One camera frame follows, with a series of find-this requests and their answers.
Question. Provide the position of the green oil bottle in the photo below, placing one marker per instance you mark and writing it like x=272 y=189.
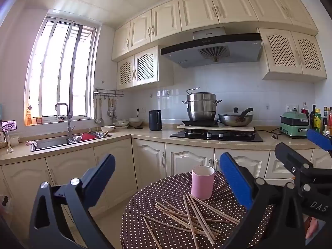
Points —
x=317 y=122

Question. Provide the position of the cream wall cabinet row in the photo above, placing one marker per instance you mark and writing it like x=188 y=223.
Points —
x=197 y=10

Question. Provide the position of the steel kitchen sink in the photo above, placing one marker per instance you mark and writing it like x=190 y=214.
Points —
x=49 y=142

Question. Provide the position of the steel kitchen faucet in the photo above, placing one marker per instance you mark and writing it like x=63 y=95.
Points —
x=69 y=124

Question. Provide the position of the pink cup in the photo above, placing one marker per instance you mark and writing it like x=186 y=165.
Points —
x=202 y=186

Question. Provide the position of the red tin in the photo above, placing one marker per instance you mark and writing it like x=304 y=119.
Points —
x=305 y=113

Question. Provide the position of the wall outlet with plug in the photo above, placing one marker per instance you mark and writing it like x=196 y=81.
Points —
x=141 y=110

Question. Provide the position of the black glass gas hob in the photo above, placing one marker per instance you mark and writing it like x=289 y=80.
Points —
x=181 y=135

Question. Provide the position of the barred kitchen window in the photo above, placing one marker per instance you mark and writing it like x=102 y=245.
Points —
x=62 y=70

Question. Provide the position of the red plastic basin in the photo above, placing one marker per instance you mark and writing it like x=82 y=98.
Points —
x=88 y=136

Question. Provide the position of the steel wok lid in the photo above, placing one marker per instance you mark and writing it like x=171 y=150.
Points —
x=230 y=114

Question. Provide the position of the bunch of wooden chopsticks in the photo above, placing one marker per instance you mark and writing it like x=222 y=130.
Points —
x=193 y=214

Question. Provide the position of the hanging kitchen peeler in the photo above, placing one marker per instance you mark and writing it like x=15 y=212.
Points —
x=114 y=114

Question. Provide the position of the grey range hood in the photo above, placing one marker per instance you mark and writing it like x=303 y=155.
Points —
x=186 y=54

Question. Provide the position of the white wall outlet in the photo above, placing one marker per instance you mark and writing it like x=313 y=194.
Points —
x=291 y=108

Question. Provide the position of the black portable induction cooker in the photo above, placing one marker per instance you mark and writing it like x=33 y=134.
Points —
x=199 y=122

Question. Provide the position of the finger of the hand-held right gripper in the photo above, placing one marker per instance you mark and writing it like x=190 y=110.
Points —
x=320 y=140
x=293 y=158

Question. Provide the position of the steel steamer pot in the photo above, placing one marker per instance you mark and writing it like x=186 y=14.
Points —
x=201 y=107

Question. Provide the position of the brown polka-dot tablecloth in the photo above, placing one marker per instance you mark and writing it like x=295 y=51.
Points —
x=166 y=194

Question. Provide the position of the small steel ladle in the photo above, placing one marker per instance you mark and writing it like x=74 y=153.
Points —
x=109 y=113

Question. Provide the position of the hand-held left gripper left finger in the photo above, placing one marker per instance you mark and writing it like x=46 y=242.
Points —
x=101 y=184

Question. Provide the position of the steel spatula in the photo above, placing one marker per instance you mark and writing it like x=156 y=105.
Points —
x=101 y=122

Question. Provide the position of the beige kitchen countertop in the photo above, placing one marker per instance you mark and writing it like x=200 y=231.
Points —
x=145 y=132

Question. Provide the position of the red sauce bottle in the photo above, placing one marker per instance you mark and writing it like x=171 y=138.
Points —
x=330 y=122

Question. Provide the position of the stack of patterned bowls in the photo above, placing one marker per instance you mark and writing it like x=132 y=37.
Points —
x=120 y=125

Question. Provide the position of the orange bottle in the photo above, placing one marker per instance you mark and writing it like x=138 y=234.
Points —
x=29 y=118

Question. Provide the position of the cream base cabinets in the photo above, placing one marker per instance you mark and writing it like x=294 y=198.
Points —
x=150 y=160

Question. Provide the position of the cream stone board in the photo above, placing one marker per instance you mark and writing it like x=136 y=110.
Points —
x=233 y=128

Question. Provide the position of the cream lattice-door wall cabinet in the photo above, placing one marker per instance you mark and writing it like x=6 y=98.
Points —
x=145 y=67
x=280 y=48

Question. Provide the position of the dark sauce bottle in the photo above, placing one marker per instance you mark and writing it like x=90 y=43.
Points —
x=325 y=122

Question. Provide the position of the stack of white bowls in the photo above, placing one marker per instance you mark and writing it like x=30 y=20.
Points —
x=135 y=123

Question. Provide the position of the green electric cooker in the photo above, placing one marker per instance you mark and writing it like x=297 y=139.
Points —
x=293 y=131

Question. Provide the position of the dark blue kettle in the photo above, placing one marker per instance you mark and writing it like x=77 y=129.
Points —
x=155 y=122

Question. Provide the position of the small glass jar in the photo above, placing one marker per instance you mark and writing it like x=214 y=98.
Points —
x=39 y=120

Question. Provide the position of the person's right hand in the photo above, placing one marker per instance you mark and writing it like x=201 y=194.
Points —
x=311 y=228

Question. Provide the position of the white phone stand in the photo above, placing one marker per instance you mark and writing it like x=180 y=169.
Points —
x=9 y=145

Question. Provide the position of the crumpled dishcloth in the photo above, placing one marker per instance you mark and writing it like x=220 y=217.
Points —
x=30 y=143

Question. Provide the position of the steel wall rack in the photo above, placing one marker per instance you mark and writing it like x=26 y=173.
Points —
x=109 y=92

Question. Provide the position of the white mug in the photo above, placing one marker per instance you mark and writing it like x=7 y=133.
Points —
x=15 y=141

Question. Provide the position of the smartphone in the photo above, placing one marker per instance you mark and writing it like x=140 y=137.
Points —
x=9 y=125

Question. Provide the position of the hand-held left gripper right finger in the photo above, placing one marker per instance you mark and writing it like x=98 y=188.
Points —
x=237 y=184

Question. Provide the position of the dark glass bottle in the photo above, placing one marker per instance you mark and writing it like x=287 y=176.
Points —
x=313 y=116

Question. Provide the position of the white bowl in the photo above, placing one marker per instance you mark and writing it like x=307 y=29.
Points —
x=107 y=129

